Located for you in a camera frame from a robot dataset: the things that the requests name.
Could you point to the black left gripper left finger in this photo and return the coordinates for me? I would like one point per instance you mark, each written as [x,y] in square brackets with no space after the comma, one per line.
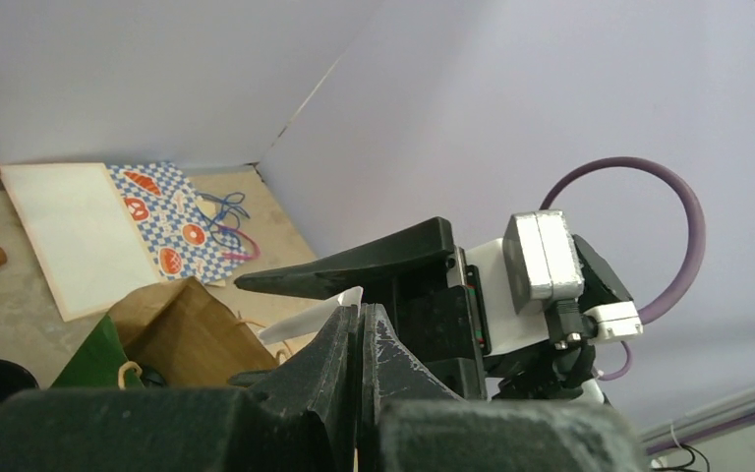
[302,415]

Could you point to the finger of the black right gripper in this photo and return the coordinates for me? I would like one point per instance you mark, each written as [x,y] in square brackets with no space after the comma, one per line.
[427,242]

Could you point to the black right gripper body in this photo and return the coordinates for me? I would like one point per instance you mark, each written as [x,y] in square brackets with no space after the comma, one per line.
[435,314]

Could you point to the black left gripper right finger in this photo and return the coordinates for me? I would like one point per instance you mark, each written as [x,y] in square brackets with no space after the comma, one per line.
[398,394]

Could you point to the green paper bag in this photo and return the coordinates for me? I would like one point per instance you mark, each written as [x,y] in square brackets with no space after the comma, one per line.
[172,334]

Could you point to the blue checkered paper bag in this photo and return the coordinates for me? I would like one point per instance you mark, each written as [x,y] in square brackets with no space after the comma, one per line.
[162,201]

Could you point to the white paper bag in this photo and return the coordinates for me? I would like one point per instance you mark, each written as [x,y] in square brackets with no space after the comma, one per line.
[89,248]

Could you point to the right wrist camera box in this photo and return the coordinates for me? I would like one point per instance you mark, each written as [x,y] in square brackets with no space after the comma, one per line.
[531,279]

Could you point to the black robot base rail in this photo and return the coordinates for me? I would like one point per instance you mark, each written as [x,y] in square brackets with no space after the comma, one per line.
[706,423]

